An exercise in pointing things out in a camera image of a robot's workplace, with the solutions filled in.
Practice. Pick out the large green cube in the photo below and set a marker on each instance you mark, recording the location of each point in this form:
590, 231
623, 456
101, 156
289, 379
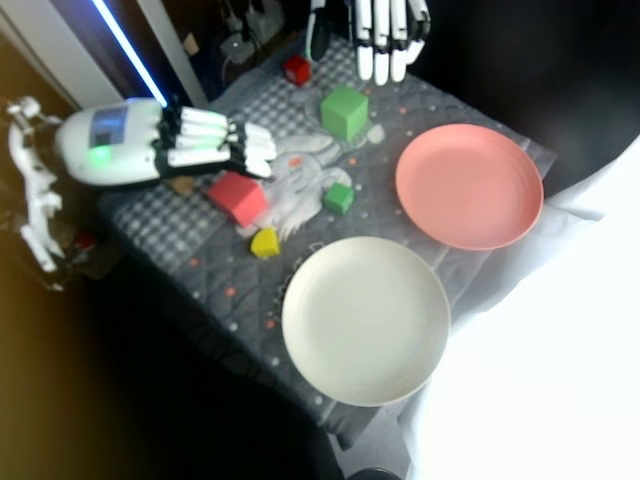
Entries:
344, 112

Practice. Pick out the large red block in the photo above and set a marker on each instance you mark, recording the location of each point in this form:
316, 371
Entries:
239, 197

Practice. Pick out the small red cube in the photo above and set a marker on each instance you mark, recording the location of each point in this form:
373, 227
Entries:
297, 70

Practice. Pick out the small green cube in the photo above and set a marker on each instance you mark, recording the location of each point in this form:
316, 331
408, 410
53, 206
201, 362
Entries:
339, 199

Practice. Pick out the white plate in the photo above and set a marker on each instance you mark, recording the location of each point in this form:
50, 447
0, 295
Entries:
365, 320

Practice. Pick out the pink plate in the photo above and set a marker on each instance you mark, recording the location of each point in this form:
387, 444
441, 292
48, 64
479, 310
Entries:
470, 187

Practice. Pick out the wooden letter block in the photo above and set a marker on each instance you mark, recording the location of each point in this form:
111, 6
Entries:
181, 187

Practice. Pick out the blue light strip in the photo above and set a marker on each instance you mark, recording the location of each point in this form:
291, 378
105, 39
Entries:
131, 52

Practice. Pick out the grey quilt with bear print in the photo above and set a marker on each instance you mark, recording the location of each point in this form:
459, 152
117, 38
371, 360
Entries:
200, 280

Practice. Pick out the yellow block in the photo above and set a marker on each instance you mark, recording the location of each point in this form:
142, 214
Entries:
265, 244

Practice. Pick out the white frame post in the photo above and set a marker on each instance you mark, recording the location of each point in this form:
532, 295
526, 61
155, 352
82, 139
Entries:
172, 50

